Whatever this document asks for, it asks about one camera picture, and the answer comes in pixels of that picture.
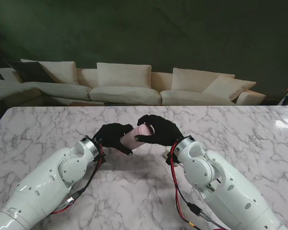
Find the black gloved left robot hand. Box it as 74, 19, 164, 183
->
93, 123, 135, 158

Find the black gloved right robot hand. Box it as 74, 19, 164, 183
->
133, 114, 185, 147

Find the pink thermos body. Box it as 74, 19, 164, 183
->
120, 128, 147, 151

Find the cream fabric sofa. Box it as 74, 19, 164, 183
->
0, 58, 267, 106

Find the cream sofa back cushion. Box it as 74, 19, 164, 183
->
171, 68, 236, 93
96, 62, 152, 89
20, 59, 79, 85

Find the small cream throw pillow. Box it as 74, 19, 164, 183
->
203, 74, 257, 101

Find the dark grey sofa cushion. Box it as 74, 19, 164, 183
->
3, 59, 56, 84

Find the red black cable bundle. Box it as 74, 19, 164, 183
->
166, 153, 233, 230
50, 143, 108, 216

